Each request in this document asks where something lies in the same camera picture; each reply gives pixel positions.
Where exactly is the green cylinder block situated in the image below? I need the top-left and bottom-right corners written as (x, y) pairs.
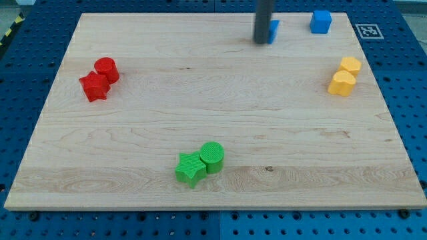
top-left (199, 141), bottom-right (225, 174)

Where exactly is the green star block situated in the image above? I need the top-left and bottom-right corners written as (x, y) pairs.
top-left (175, 151), bottom-right (207, 189)

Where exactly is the yellow heart block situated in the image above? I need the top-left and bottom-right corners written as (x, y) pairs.
top-left (328, 70), bottom-right (356, 97)

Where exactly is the light wooden board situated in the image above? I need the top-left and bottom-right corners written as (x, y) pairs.
top-left (5, 13), bottom-right (426, 211)

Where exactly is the blue cube block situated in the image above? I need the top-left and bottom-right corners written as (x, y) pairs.
top-left (310, 10), bottom-right (332, 34)

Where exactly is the red star block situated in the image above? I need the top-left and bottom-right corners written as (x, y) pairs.
top-left (79, 71), bottom-right (111, 102)

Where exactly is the blue triangle block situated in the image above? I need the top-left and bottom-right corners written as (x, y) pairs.
top-left (268, 19), bottom-right (280, 44)

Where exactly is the white fiducial marker tag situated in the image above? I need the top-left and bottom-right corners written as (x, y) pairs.
top-left (355, 23), bottom-right (384, 39)

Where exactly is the yellow pentagon block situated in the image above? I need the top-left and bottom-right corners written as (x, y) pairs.
top-left (338, 57), bottom-right (362, 77)

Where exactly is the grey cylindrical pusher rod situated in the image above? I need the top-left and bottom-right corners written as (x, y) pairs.
top-left (253, 0), bottom-right (274, 44)

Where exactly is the yellow black hazard tape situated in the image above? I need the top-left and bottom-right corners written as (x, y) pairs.
top-left (1, 11), bottom-right (25, 48)

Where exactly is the red cylinder block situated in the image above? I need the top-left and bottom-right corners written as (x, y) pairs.
top-left (94, 57), bottom-right (119, 85)

